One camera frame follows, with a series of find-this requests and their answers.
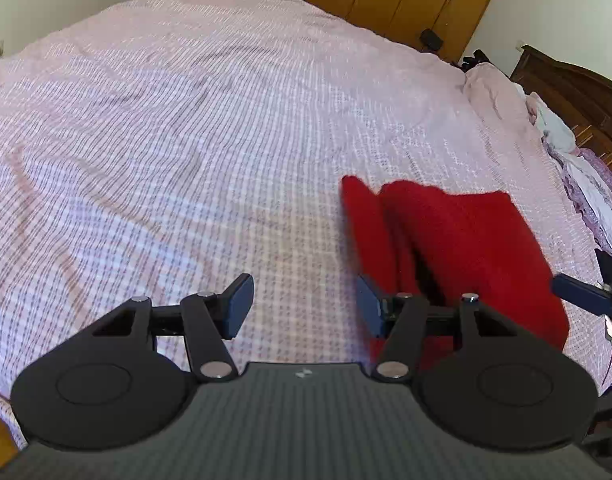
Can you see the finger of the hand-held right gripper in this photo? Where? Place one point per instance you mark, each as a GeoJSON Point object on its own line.
{"type": "Point", "coordinates": [581, 294]}

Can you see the floral purple bedding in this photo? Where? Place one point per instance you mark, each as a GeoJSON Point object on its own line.
{"type": "Point", "coordinates": [591, 180]}

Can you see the black bag by wardrobe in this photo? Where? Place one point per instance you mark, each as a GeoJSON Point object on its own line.
{"type": "Point", "coordinates": [430, 40]}

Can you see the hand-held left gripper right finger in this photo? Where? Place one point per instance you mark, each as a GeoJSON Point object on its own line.
{"type": "Point", "coordinates": [367, 304]}

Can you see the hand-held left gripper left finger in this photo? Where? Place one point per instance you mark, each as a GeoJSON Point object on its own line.
{"type": "Point", "coordinates": [238, 307]}

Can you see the dark wooden headboard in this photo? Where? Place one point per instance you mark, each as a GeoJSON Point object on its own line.
{"type": "Point", "coordinates": [576, 90]}

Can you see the red knitted garment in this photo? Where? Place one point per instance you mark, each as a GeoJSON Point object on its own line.
{"type": "Point", "coordinates": [476, 245]}

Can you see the black object beside bed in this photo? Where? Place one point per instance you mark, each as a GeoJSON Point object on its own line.
{"type": "Point", "coordinates": [476, 60]}

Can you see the bed with pink checked sheet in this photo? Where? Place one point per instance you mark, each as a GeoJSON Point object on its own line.
{"type": "Point", "coordinates": [185, 135]}

